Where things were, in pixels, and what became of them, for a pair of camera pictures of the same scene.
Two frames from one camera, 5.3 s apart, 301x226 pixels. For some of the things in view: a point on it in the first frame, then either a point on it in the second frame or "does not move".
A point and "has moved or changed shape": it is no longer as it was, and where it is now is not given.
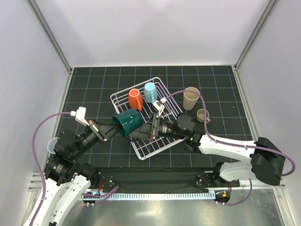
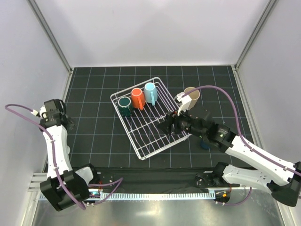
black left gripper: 106,128 -> 67,119
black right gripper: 149,131 -> 170,118
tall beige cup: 190,99 does not move
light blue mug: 150,92 does not move
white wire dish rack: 150,97 does not move
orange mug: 135,99 has moved or changed shape
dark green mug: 131,121 -> 124,106
